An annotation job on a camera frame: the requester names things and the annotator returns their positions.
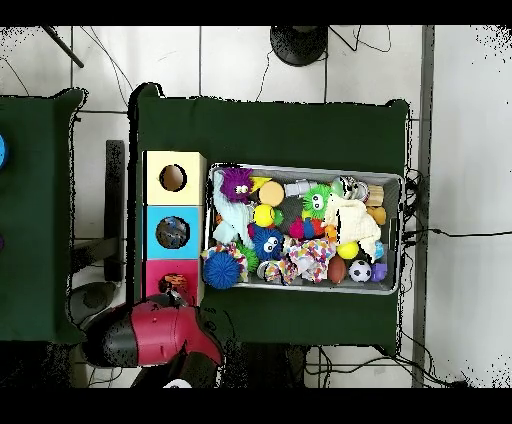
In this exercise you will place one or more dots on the dark blue spiky ball with eyes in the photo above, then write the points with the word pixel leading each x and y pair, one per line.
pixel 267 242

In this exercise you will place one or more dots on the dark green tablecloth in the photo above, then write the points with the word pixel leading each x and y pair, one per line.
pixel 272 132

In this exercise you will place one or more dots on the orange foam disc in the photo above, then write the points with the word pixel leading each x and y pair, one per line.
pixel 271 193

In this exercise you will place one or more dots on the light blue waffle cloth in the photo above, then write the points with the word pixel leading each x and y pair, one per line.
pixel 230 218

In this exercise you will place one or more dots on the purple spiky ball with eyes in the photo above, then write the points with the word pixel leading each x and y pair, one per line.
pixel 235 182

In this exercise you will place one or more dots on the plain yellow ball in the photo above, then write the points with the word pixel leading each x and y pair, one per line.
pixel 347 250

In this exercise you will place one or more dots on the black round stand base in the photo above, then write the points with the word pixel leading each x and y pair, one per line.
pixel 299 46

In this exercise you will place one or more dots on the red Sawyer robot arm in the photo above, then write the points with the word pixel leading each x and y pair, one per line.
pixel 160 336

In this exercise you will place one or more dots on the green spiky ball with eyes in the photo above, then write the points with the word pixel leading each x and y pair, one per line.
pixel 316 200

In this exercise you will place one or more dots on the shallow mesh bin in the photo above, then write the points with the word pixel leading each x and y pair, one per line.
pixel 394 192

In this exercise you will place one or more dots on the green cloth side table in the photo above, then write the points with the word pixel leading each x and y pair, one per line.
pixel 36 240

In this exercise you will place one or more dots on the yellow smiley ball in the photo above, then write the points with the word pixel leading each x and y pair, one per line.
pixel 263 215

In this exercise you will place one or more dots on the blue round object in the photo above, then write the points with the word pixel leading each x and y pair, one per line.
pixel 3 152

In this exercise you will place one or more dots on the small soccer ball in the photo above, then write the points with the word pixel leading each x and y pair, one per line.
pixel 360 270

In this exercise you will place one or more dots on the wooden three-hole box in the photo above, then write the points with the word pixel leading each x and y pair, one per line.
pixel 176 200

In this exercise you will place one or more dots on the grey stand foot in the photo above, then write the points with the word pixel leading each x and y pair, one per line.
pixel 92 298

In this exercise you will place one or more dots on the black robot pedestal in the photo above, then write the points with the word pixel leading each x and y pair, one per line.
pixel 264 368

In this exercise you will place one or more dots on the cream waffle cloth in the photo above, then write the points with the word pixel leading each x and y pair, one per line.
pixel 354 224

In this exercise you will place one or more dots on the black rod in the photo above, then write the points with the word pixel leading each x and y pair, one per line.
pixel 64 47

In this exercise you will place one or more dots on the black upright panel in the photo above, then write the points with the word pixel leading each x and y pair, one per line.
pixel 114 200

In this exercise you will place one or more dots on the orange tiger plush toy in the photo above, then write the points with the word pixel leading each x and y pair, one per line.
pixel 174 280

